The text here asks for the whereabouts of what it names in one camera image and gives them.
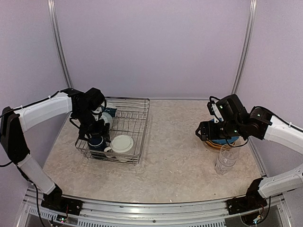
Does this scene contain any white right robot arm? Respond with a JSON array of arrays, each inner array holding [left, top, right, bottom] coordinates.
[[195, 94, 303, 210]]

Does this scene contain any aluminium front rail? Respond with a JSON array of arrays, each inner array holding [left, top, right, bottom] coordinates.
[[23, 189, 287, 227]]

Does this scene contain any right aluminium frame post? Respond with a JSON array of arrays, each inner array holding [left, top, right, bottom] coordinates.
[[232, 0, 258, 94]]

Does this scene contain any clear glass cup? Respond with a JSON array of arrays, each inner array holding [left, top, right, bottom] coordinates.
[[214, 156, 236, 175], [216, 144, 240, 167]]

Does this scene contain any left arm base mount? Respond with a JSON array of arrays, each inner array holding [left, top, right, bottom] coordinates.
[[41, 184, 83, 216]]

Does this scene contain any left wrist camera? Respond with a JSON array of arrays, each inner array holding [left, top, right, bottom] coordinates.
[[91, 105, 102, 116]]

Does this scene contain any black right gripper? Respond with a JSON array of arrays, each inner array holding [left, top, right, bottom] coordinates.
[[196, 119, 244, 140]]

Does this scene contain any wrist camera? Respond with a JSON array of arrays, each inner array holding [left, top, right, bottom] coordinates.
[[91, 105, 102, 116], [207, 100, 223, 123]]

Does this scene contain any metal wire dish rack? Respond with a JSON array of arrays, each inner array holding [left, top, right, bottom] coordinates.
[[75, 97, 150, 164]]

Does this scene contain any teal white mug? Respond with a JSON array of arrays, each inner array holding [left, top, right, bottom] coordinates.
[[101, 102, 117, 117]]

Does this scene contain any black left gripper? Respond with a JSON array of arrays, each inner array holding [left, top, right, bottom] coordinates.
[[74, 107, 110, 142]]

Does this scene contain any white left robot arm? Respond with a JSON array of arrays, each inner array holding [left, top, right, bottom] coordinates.
[[0, 87, 107, 210]]

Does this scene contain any aluminium frame post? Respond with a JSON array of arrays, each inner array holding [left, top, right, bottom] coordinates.
[[47, 0, 73, 88], [232, 0, 258, 94]]

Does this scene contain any blue polka-dot plate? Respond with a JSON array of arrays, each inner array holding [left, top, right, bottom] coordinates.
[[210, 118, 240, 145]]

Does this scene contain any pale green ribbed bowl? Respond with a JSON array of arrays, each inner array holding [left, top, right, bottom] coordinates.
[[101, 112, 113, 127]]

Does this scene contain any dark blue mug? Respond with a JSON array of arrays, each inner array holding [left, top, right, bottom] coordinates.
[[88, 136, 110, 151]]

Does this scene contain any left aluminium frame post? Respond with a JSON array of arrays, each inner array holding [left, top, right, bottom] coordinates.
[[47, 0, 73, 88]]

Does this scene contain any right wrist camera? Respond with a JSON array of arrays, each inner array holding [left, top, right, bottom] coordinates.
[[207, 100, 223, 123]]

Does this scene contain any yellow polka-dot plate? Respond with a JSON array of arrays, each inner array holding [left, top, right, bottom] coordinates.
[[205, 141, 223, 150], [204, 139, 237, 148]]

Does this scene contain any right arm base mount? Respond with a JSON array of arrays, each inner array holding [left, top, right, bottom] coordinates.
[[226, 178, 267, 215]]

